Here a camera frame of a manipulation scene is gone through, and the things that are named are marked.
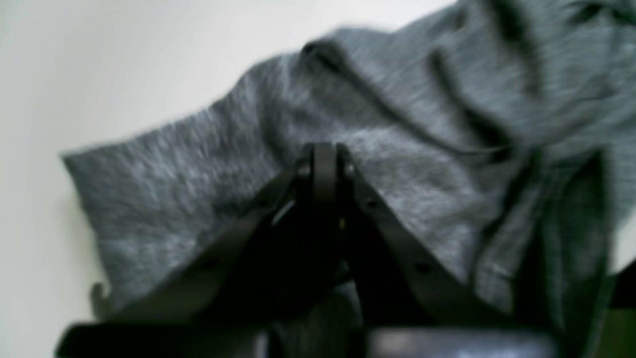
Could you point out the grey long-sleeve T-shirt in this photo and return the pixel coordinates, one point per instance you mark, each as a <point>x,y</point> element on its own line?
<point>500,132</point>

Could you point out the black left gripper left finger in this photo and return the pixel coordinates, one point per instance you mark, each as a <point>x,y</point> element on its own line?
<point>220,306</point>

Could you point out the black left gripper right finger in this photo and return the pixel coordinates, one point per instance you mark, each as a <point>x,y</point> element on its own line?
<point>412,306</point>

